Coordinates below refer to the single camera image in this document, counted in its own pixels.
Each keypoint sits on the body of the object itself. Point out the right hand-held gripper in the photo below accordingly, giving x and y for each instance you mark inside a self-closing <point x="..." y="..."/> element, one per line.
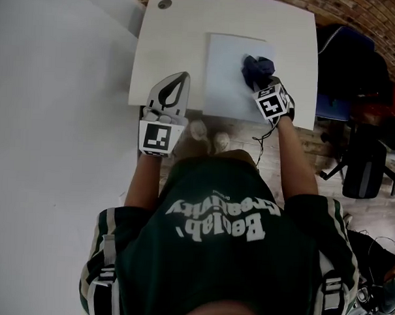
<point x="271" y="104"/>

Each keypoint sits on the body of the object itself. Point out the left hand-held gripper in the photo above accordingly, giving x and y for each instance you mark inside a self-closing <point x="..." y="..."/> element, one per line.
<point x="157" y="137"/>

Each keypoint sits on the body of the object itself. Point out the dark blue cloth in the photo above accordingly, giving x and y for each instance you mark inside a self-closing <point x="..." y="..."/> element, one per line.
<point x="258" y="71"/>

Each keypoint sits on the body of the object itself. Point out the white rectangular sheet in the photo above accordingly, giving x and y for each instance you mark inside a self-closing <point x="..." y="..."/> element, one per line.
<point x="227" y="83"/>

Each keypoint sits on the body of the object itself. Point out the person's right forearm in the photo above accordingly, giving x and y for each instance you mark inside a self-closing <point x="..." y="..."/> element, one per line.
<point x="295" y="164"/>

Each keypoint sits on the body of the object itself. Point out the person's left forearm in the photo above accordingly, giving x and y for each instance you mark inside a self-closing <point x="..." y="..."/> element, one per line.
<point x="144" y="180"/>

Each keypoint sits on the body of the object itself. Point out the black bag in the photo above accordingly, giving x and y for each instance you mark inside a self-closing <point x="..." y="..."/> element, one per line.
<point x="354" y="72"/>

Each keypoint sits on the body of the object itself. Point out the black office chair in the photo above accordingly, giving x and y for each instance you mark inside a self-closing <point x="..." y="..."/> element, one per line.
<point x="361" y="174"/>

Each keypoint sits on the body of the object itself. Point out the person's green shirt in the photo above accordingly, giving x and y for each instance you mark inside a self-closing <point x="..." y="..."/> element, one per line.
<point x="212" y="268"/>

